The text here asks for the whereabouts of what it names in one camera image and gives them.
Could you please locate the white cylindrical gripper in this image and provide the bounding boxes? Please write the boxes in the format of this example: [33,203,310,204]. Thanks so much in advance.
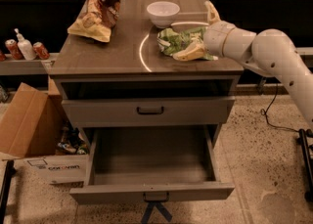
[173,1,236,61]

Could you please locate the green jalapeno chip bag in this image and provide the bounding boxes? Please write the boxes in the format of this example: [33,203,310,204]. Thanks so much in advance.
[157,26,217,61]

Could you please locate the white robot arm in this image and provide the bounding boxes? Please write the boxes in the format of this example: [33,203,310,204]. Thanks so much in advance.
[173,1,313,127]

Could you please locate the grey drawer cabinet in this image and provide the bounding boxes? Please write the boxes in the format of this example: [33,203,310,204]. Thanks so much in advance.
[49,0,243,139]

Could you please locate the closed grey upper drawer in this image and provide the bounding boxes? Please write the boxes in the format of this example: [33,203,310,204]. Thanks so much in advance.
[62,96,235,127]

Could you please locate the brown yellow chip bag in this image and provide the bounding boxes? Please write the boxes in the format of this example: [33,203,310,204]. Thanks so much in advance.
[67,0,121,43]

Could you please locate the open grey middle drawer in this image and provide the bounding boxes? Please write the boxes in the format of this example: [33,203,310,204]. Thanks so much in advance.
[70,125,234,204]

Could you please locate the white bowl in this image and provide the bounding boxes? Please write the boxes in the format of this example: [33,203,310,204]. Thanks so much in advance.
[147,1,180,28]

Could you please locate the black stand right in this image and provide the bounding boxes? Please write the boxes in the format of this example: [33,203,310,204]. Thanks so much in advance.
[297,129,313,202]

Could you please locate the black stand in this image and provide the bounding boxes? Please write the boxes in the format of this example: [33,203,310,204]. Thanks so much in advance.
[297,129,313,202]
[0,160,16,224]

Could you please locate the red soda can right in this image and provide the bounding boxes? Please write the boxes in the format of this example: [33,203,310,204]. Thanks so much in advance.
[33,42,50,60]

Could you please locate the red soda can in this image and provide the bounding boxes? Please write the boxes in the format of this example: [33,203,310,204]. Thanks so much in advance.
[5,39,23,60]
[33,42,50,60]

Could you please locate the white pump bottle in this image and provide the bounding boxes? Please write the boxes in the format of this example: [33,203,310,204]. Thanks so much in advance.
[15,28,36,61]

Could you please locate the white printed cardboard box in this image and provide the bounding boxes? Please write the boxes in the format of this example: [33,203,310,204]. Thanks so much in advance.
[24,155,88,184]

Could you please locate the red soda can left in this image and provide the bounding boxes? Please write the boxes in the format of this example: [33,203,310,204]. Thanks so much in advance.
[5,39,23,60]

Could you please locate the grey low shelf left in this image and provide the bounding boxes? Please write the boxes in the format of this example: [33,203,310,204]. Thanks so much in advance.
[0,53,59,76]

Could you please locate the brown cardboard box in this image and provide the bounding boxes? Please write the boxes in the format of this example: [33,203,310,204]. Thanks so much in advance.
[0,83,63,157]

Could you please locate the black stand left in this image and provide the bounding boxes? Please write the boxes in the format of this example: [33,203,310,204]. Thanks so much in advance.
[0,160,16,224]

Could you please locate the black floor cable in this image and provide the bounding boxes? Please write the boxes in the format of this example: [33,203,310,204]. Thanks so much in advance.
[259,84,300,134]

